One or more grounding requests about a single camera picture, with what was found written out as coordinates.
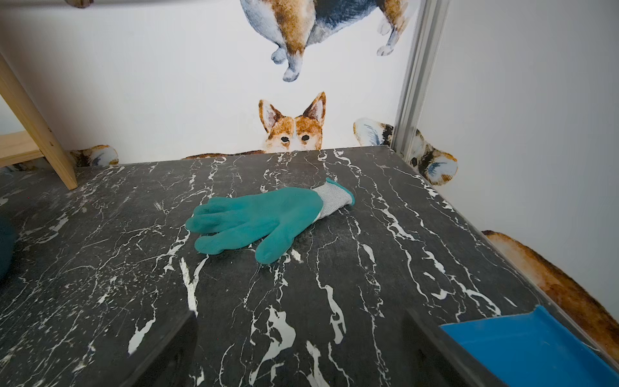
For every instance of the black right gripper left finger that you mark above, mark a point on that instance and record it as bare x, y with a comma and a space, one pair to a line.
167, 361

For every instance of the green work glove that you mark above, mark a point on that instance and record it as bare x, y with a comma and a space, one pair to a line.
273, 219

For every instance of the wooden shelf stand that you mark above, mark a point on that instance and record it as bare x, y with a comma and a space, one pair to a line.
37, 139

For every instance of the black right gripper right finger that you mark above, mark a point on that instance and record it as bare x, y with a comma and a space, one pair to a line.
435, 359

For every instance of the blue plastic dustpan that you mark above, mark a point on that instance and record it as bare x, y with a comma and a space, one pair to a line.
532, 349

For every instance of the teal plastic storage box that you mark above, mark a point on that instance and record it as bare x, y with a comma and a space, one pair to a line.
8, 237

